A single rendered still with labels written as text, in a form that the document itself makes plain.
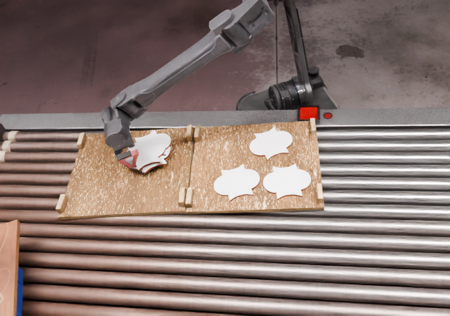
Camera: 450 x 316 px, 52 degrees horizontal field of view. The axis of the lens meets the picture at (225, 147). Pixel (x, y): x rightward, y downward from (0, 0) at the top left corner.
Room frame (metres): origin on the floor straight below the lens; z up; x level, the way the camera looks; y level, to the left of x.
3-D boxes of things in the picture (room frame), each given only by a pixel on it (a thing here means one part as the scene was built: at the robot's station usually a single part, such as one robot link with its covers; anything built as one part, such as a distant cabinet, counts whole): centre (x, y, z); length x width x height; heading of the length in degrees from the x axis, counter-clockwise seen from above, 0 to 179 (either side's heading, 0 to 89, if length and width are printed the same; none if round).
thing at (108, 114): (1.02, 0.31, 1.16); 0.07 x 0.06 x 0.07; 7
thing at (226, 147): (0.93, -0.08, 0.93); 0.41 x 0.35 x 0.02; 78
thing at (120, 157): (0.99, 0.30, 1.03); 0.07 x 0.07 x 0.09; 14
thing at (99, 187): (1.02, 0.33, 0.93); 0.41 x 0.35 x 0.02; 79
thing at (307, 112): (1.11, -0.31, 0.92); 0.06 x 0.06 x 0.01; 74
